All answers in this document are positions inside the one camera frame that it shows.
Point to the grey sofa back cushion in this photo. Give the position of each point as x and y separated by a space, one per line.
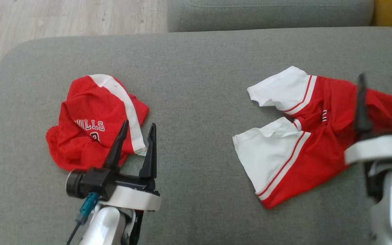
267 15

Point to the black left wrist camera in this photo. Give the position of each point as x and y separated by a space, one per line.
77 183

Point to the red Bulls jersey top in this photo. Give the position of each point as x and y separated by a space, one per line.
87 112

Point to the grey sofa seat cushion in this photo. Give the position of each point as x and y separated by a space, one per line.
196 85

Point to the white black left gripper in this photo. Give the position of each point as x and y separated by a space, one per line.
131 199

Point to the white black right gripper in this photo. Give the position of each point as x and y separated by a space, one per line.
373 149

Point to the red and white shorts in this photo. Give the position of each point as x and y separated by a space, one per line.
318 149

